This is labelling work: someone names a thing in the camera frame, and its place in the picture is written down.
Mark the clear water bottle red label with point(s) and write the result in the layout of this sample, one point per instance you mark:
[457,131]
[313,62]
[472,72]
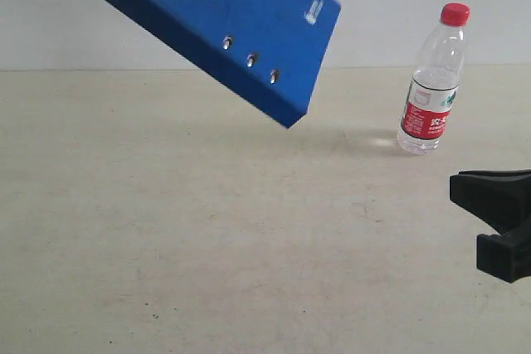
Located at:
[435,82]

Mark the blue ring-binder notebook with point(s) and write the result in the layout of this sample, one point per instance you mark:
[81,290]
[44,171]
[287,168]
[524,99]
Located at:
[269,52]

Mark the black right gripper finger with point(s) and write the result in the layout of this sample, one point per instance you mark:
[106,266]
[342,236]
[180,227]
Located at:
[501,199]
[506,256]

